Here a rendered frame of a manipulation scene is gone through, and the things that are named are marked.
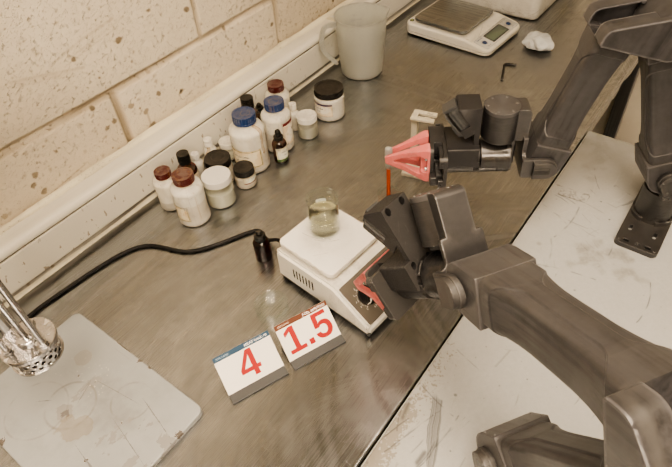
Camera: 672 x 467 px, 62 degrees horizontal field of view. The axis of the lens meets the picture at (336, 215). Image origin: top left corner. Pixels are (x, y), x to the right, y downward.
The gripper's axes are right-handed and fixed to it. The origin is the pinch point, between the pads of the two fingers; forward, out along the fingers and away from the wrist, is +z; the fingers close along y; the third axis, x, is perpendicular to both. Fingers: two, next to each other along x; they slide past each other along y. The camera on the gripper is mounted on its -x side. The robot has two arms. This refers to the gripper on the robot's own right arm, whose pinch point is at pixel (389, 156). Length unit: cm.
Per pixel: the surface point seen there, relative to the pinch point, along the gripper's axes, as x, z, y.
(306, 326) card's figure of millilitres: 11.5, 13.1, 26.4
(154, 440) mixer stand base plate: 13, 33, 44
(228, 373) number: 11.8, 23.9, 34.3
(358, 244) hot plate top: 5.6, 5.2, 14.9
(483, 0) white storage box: 12, -28, -85
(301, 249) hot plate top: 5.5, 14.2, 16.0
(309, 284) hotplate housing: 10.3, 13.2, 19.2
